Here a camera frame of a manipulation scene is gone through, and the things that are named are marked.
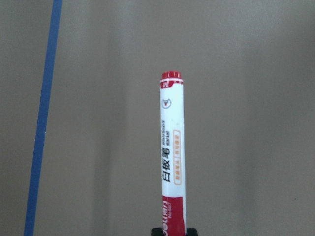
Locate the red white whiteboard marker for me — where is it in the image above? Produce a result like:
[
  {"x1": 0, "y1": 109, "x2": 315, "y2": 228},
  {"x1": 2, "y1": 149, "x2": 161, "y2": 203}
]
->
[{"x1": 159, "y1": 71, "x2": 187, "y2": 236}]

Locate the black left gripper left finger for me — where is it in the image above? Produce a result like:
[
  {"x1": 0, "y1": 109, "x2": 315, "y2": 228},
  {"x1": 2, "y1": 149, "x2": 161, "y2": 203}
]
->
[{"x1": 151, "y1": 228, "x2": 161, "y2": 236}]

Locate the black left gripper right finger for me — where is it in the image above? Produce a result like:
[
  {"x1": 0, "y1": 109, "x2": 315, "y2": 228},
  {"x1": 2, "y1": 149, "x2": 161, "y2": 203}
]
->
[{"x1": 186, "y1": 228, "x2": 198, "y2": 236}]

